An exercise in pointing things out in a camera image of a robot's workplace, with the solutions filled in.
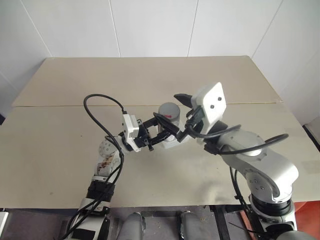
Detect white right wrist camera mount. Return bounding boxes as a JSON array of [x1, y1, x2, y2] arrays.
[[190, 81, 227, 146]]

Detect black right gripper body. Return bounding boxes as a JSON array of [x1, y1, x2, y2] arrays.
[[186, 104, 206, 138]]

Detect grey rounded robot knee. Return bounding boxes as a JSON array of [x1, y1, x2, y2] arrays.
[[178, 210, 201, 240], [123, 211, 146, 240]]

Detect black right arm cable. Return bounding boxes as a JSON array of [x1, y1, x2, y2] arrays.
[[184, 112, 290, 156]]

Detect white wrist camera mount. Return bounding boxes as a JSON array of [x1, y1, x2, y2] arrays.
[[190, 81, 227, 146], [120, 113, 141, 153]]

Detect thin black cable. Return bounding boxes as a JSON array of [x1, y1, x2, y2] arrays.
[[229, 166, 253, 216]]

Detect orange box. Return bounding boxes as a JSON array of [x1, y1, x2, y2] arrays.
[[293, 199, 320, 240]]

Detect black metal table frame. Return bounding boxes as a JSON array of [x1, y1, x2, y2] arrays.
[[208, 204, 267, 240]]

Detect grey jar lid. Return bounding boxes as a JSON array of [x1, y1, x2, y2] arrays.
[[158, 101, 181, 123]]

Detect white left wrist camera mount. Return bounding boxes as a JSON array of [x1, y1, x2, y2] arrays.
[[120, 113, 141, 153]]

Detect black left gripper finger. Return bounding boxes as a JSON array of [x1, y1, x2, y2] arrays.
[[152, 112, 180, 135], [149, 131, 177, 148]]

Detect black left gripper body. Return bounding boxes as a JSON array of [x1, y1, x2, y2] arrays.
[[133, 117, 159, 152]]

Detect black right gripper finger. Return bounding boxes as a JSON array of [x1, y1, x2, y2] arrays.
[[173, 92, 194, 109], [176, 126, 193, 144]]

